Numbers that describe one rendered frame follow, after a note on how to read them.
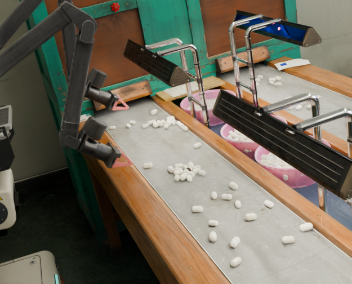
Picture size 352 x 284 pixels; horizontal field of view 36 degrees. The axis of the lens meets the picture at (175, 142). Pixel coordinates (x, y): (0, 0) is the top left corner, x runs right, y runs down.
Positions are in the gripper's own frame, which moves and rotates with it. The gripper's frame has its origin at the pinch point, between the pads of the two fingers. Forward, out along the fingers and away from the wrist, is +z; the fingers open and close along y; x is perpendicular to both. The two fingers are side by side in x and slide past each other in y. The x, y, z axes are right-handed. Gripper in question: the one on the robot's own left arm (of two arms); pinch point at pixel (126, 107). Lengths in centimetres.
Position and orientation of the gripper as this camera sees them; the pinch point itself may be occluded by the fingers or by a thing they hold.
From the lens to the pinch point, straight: 237.7
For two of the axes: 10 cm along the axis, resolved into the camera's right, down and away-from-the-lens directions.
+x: -4.5, 8.8, 1.5
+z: 8.2, 3.4, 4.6
